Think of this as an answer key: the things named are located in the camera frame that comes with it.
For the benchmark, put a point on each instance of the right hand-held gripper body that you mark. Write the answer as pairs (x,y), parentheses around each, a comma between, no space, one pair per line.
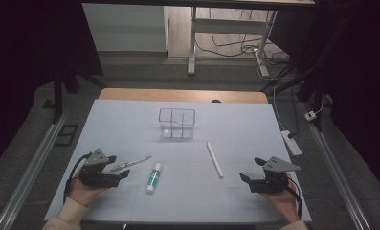
(272,182)

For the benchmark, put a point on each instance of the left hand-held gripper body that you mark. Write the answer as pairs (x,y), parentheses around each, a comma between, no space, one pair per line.
(98,177)

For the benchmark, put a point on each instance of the silver pen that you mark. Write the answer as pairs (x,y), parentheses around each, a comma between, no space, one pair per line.
(130,164)

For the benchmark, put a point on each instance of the green and white glue stick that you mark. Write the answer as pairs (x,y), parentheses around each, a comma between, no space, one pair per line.
(154,178)

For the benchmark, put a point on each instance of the white pen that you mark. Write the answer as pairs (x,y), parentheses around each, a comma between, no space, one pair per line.
(215,159)

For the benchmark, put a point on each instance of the clear plastic organizer box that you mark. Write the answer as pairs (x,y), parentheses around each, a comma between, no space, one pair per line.
(177,123)

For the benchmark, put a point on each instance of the person's left hand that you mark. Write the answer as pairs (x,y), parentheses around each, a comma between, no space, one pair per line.
(85,195)

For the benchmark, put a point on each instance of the person's right hand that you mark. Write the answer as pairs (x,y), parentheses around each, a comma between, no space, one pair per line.
(283,201)

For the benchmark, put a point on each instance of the white power strip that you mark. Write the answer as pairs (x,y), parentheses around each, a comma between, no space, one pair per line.
(291,143)

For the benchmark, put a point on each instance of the white table mat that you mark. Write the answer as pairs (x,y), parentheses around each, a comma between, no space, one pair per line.
(184,204)

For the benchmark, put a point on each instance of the small white adapter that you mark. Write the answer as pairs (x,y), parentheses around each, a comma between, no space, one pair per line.
(310,115)

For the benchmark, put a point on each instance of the black tripod stand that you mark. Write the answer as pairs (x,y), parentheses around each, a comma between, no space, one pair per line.
(57,96)
(312,86)

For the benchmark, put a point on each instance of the aluminium floor rail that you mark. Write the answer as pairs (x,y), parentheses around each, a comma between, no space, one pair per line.
(337,172)
(28,175)

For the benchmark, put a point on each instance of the white desk frame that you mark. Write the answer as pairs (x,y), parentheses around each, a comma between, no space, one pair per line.
(229,26)

